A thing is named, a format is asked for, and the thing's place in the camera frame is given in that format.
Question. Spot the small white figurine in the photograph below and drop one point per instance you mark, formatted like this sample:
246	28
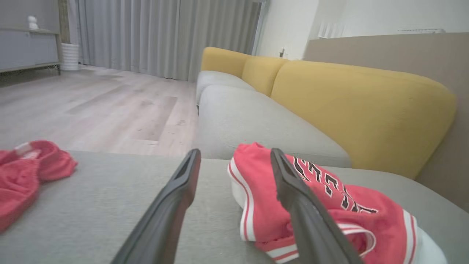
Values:
33	22

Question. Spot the grey sofa seat cushion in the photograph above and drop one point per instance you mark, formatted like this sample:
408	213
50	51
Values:
216	79
249	121

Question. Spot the large yellow sofa back cushion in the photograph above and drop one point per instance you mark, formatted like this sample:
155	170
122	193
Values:
366	110

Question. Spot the red jersey with lettering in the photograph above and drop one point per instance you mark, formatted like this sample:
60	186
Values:
256	165

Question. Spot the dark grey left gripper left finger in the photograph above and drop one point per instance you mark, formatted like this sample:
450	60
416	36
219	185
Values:
165	216

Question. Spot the grey pleated curtain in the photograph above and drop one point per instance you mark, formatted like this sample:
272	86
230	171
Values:
146	36

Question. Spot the small yellow sofa back cushion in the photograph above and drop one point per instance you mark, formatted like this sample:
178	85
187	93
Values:
260	73
220	60

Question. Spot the beige partition panel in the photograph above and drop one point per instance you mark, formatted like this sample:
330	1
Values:
403	51

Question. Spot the large grey sofa seat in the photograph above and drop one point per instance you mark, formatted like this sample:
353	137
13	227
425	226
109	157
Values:
110	198

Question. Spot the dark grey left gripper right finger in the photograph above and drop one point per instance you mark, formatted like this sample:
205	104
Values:
307	220

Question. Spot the white ribbed bin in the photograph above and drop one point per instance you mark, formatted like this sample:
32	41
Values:
69	57

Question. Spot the red shorts with white stripe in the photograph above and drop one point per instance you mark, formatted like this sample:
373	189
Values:
22	179

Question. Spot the grey sideboard cabinet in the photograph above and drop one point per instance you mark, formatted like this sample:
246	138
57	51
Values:
25	47

